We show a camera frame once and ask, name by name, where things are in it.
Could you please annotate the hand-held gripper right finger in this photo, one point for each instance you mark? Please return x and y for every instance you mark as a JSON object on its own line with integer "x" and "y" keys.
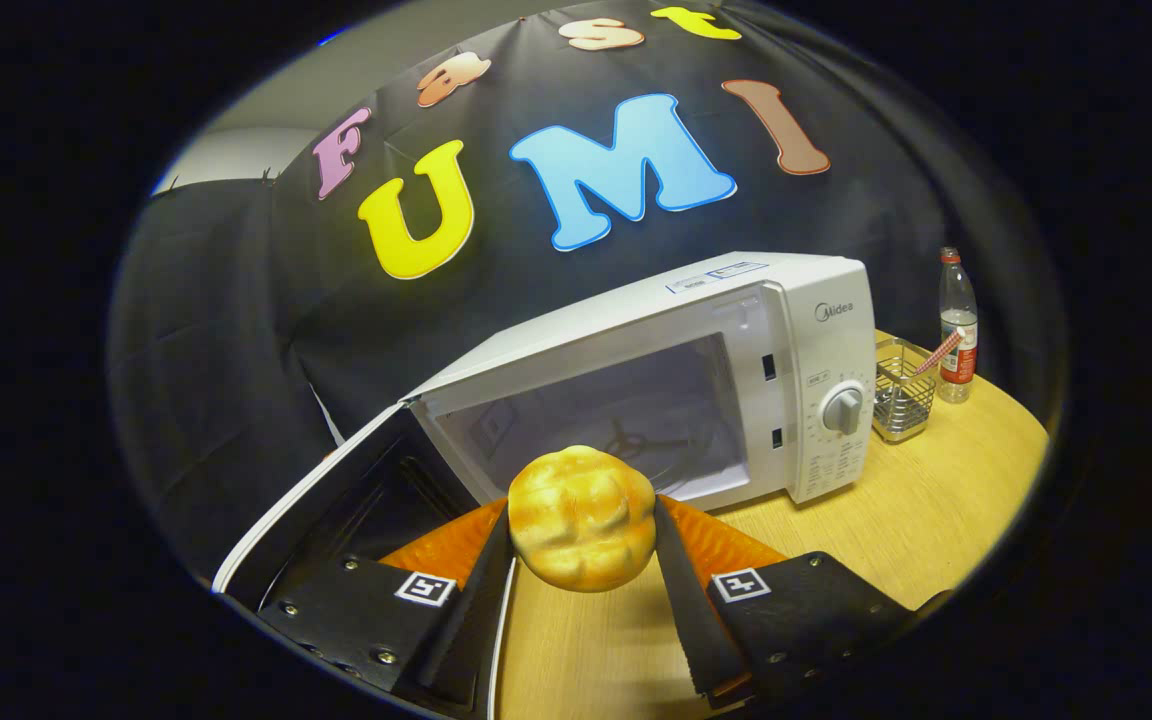
{"x": 691, "y": 620}

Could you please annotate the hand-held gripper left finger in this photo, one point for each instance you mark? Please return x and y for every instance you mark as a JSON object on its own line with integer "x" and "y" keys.
{"x": 476, "y": 610}

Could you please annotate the golden bread roll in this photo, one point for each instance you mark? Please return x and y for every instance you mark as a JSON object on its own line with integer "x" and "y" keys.
{"x": 581, "y": 520}

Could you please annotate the white microwave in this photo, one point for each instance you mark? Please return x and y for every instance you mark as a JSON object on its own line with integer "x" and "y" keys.
{"x": 796, "y": 330}

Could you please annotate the red checked stick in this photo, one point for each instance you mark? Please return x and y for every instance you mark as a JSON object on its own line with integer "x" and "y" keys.
{"x": 939, "y": 352}

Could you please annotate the black backdrop cloth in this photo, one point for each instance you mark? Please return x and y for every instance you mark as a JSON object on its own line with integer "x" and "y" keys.
{"x": 236, "y": 300}

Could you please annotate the clear bottle with red label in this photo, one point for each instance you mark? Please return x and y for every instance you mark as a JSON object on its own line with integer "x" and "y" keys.
{"x": 958, "y": 300}

